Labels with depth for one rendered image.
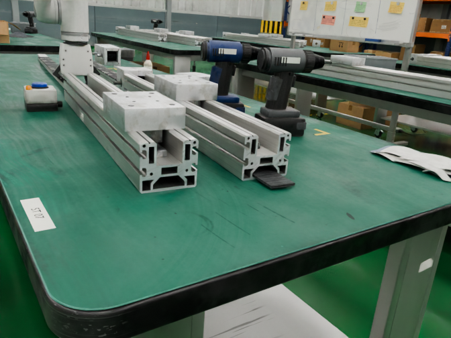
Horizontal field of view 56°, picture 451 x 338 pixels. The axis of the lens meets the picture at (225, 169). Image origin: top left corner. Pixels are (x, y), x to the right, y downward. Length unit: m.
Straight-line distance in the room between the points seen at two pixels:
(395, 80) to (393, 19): 1.64
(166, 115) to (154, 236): 0.26
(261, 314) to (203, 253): 0.85
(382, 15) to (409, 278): 3.20
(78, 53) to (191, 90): 0.53
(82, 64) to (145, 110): 0.75
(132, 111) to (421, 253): 0.69
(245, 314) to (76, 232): 0.85
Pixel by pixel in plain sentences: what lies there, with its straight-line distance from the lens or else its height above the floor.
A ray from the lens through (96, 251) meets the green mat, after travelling 0.55.
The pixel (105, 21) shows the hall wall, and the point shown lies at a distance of 13.10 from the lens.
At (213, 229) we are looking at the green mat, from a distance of 0.60.
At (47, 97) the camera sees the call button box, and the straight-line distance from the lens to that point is 1.29.
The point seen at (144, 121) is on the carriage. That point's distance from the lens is 0.75.
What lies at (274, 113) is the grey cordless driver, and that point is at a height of 0.84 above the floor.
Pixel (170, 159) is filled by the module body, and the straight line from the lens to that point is 0.73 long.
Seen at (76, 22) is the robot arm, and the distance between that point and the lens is 1.45.
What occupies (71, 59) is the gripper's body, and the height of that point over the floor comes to 0.90.
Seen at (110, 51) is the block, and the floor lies 0.85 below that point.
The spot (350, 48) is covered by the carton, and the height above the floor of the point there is 0.83.
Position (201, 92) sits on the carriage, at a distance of 1.05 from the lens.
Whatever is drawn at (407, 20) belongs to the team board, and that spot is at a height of 1.15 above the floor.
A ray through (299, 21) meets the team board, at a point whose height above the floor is 1.09.
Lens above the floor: 1.05
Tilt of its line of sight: 19 degrees down
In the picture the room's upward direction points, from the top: 4 degrees clockwise
